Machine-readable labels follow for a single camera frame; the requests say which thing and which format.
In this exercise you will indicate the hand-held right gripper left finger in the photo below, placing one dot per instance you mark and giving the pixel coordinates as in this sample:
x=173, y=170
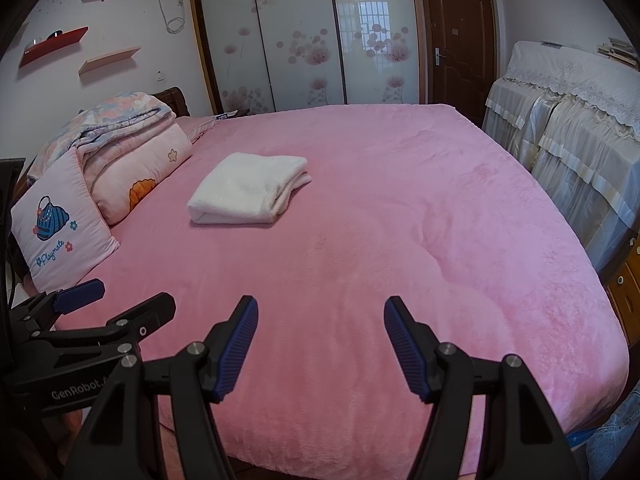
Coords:
x=240, y=345

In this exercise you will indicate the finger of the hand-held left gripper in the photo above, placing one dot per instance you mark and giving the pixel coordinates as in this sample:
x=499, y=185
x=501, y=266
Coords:
x=80, y=292
x=145, y=312

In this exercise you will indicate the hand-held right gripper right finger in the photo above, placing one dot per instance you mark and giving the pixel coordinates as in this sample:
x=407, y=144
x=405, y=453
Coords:
x=405, y=345

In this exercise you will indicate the white fluffy cardigan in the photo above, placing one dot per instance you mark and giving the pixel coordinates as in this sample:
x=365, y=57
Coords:
x=245, y=185

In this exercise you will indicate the black stand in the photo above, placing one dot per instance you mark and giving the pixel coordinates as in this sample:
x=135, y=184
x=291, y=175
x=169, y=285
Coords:
x=6, y=220

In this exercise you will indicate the pink bed blanket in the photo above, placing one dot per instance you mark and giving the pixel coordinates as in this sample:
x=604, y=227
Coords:
x=400, y=235

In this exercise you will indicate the pink pillow with flower print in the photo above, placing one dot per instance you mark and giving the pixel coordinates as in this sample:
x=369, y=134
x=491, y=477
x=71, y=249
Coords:
x=145, y=170

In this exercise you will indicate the folded floral quilt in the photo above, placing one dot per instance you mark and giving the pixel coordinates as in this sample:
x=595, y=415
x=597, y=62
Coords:
x=115, y=120

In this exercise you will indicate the pink ruffled pillow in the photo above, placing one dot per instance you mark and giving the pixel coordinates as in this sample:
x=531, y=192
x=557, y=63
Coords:
x=197, y=127

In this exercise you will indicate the dark wooden headboard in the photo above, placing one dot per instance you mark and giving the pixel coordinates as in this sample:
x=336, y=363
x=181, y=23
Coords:
x=175, y=100

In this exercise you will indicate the small bedside item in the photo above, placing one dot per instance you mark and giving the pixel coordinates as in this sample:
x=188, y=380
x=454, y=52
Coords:
x=230, y=114

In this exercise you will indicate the wooden cabinet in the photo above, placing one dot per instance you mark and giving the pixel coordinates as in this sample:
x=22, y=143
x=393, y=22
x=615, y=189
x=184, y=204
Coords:
x=625, y=285

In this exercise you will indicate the person's leg in jeans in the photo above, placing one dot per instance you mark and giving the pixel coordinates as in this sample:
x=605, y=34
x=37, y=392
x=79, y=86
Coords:
x=617, y=435

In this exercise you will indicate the lace-covered furniture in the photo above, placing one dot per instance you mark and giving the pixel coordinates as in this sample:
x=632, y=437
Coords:
x=565, y=150

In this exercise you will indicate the wardrobe with floral sliding doors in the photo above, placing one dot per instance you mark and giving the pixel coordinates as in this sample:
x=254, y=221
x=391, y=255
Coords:
x=300, y=35

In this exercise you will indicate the brown wooden door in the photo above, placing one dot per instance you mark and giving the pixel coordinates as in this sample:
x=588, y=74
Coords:
x=460, y=20

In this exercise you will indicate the stack of books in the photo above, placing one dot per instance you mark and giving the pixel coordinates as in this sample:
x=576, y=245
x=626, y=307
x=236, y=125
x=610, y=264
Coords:
x=617, y=50

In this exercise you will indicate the beige wall shelf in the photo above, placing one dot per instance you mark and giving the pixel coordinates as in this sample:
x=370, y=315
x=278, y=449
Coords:
x=110, y=59

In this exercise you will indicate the red wall shelf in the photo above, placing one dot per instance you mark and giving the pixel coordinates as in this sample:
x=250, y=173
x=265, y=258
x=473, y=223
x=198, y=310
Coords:
x=55, y=45

